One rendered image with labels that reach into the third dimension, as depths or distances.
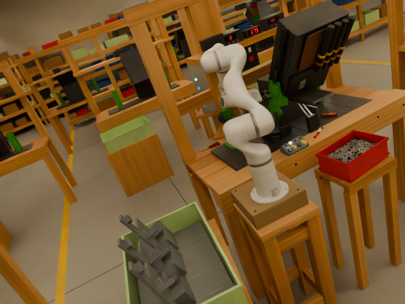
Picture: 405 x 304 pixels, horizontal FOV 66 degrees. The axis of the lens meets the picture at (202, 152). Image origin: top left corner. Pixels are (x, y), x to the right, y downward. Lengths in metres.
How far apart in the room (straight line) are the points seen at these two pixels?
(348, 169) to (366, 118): 0.58
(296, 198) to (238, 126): 0.45
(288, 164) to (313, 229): 0.46
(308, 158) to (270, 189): 0.55
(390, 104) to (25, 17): 10.83
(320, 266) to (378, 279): 0.65
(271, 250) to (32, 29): 10.95
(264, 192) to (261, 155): 0.20
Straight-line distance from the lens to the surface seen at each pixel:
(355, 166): 1.78
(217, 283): 1.37
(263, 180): 1.48
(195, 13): 2.17
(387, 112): 2.38
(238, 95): 1.44
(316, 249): 1.73
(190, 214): 1.67
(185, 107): 2.26
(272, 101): 2.10
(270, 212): 1.50
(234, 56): 1.55
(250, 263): 2.12
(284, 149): 1.92
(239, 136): 1.37
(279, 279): 1.71
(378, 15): 8.49
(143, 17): 2.07
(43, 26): 11.76
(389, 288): 2.36
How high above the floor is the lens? 1.85
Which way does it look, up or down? 25 degrees down
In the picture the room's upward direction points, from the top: 20 degrees counter-clockwise
